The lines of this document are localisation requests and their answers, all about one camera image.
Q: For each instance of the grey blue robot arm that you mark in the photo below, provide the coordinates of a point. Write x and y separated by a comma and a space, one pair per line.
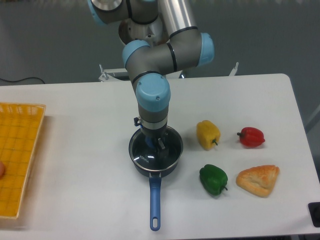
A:
163, 39

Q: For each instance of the red bell pepper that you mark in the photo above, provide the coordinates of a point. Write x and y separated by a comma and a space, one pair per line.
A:
251, 137

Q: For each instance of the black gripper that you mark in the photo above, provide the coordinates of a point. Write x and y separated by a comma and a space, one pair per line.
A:
153, 133

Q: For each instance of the blue saucepan with handle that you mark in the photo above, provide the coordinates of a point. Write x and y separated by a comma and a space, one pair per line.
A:
155, 181

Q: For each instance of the black device at table edge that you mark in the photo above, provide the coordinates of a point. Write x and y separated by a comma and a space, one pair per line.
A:
314, 210

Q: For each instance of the yellow bell pepper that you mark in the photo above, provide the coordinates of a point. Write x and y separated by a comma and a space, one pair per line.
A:
208, 134

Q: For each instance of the green bell pepper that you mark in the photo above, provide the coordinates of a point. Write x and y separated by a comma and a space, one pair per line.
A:
213, 179

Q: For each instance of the yellow woven basket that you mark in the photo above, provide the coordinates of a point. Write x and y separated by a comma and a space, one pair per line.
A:
20, 126

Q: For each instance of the triangular pastry bread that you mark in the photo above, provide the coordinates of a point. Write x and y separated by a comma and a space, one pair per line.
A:
259, 180

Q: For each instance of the glass lid blue knob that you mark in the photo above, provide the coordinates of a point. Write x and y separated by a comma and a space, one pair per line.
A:
147, 159

